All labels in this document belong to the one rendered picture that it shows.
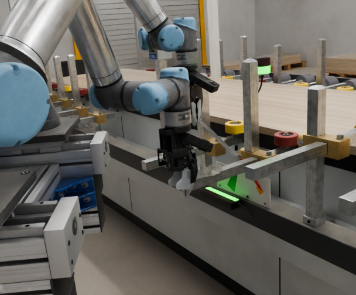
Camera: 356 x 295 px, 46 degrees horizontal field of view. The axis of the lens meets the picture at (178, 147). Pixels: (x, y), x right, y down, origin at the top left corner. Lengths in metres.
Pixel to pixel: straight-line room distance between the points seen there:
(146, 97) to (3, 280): 0.49
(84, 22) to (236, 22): 10.46
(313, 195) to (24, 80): 0.89
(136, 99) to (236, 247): 1.14
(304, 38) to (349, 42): 1.24
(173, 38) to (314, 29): 9.28
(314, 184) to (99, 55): 0.68
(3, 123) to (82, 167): 0.61
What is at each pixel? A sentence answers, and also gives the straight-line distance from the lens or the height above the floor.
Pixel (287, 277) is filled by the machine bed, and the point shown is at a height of 0.28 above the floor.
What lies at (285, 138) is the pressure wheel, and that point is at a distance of 1.42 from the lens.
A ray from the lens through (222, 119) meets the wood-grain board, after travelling 1.74.
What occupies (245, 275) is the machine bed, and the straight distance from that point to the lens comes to 2.02.
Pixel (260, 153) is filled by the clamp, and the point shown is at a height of 0.87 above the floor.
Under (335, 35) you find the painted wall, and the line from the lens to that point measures 10.11.
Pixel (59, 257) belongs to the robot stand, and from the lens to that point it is 0.73.
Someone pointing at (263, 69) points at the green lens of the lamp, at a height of 1.13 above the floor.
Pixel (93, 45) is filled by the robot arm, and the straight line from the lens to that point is 1.01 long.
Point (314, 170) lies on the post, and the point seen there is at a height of 0.87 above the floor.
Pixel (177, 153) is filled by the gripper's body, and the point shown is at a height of 0.96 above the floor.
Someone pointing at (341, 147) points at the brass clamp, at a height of 0.95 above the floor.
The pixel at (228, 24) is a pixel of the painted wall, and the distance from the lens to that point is 11.21.
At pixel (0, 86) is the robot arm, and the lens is 0.60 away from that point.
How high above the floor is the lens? 1.30
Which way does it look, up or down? 17 degrees down
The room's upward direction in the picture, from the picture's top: 4 degrees counter-clockwise
